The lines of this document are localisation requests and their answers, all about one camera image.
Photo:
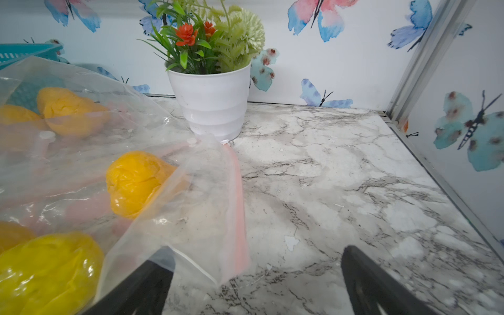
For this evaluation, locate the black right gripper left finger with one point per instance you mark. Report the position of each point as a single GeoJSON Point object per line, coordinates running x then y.
{"type": "Point", "coordinates": [144, 291]}

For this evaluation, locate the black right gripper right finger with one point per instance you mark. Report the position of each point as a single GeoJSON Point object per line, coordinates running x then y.
{"type": "Point", "coordinates": [373, 291]}

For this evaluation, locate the yellow-green pear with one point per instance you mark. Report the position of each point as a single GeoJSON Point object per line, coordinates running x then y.
{"type": "Point", "coordinates": [51, 274]}

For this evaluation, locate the yellow pear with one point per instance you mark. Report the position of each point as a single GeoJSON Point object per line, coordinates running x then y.
{"type": "Point", "coordinates": [133, 179]}

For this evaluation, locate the clear zip-top bag with pears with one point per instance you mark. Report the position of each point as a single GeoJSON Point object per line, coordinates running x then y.
{"type": "Point", "coordinates": [52, 184]}

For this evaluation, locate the clear bag of lemons back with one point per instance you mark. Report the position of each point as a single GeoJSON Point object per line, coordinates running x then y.
{"type": "Point", "coordinates": [60, 110]}

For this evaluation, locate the white pot artificial plant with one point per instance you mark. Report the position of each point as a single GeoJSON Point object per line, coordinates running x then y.
{"type": "Point", "coordinates": [207, 53]}

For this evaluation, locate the teal plastic basket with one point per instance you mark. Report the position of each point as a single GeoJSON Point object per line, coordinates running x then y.
{"type": "Point", "coordinates": [12, 53]}

